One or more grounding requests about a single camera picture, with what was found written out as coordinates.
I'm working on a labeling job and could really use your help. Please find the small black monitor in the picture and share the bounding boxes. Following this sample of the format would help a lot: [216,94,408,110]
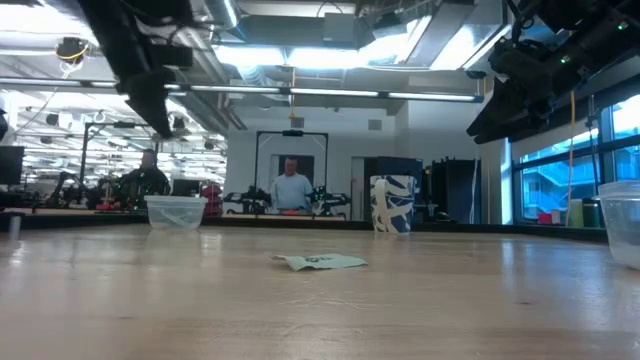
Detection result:
[171,178,202,197]

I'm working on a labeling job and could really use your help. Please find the thin black stand pole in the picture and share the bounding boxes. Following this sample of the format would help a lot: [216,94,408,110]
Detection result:
[585,93,602,227]

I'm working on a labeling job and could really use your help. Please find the black round ceiling fixture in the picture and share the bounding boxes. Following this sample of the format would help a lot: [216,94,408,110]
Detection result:
[54,36,91,66]

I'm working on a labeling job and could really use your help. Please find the blue white patterned paper cup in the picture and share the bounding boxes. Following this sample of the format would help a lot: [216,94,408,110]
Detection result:
[369,174,418,235]

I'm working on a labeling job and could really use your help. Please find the dark green container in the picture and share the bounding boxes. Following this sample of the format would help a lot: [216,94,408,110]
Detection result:
[582,198,602,229]

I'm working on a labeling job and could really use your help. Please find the clear plastic bowl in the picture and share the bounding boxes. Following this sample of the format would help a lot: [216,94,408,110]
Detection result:
[144,195,209,232]

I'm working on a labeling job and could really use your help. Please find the black background rig frame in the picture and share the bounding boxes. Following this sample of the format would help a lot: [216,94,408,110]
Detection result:
[254,130,330,217]
[78,121,162,177]

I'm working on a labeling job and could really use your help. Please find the dark blue cabinet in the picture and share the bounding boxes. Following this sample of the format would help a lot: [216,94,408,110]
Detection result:
[363,155,424,222]

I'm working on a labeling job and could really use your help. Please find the person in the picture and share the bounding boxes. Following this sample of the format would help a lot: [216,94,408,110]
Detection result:
[118,148,172,209]
[269,155,315,214]

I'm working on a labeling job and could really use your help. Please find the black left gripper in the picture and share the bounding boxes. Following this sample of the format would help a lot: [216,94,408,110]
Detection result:
[115,66,178,141]

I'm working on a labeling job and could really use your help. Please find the black background robot arms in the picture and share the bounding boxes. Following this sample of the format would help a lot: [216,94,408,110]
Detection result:
[45,168,121,211]

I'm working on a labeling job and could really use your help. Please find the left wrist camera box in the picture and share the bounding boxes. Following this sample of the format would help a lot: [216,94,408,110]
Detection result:
[148,44,195,69]

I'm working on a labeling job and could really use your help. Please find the grey ceiling box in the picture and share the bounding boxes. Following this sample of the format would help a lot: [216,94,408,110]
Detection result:
[322,11,359,44]

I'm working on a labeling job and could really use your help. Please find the black standing panel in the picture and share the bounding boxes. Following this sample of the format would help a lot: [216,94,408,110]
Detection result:
[430,157,482,225]

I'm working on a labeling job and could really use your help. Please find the clear plastic cup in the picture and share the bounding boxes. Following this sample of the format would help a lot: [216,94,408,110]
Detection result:
[591,180,640,272]

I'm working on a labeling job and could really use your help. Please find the long ceiling light bar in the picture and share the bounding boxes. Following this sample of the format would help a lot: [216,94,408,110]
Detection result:
[0,76,485,104]

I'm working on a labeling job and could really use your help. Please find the light green container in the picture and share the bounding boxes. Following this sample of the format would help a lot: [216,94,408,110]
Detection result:
[569,198,585,229]

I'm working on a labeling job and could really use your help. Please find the red background object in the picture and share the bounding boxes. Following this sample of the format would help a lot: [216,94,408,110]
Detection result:
[200,183,225,218]

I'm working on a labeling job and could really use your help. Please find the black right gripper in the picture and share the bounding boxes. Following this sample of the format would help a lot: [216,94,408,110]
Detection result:
[466,38,577,146]

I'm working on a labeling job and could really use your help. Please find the silver ventilation duct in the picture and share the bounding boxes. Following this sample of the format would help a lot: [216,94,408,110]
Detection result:
[198,0,242,30]

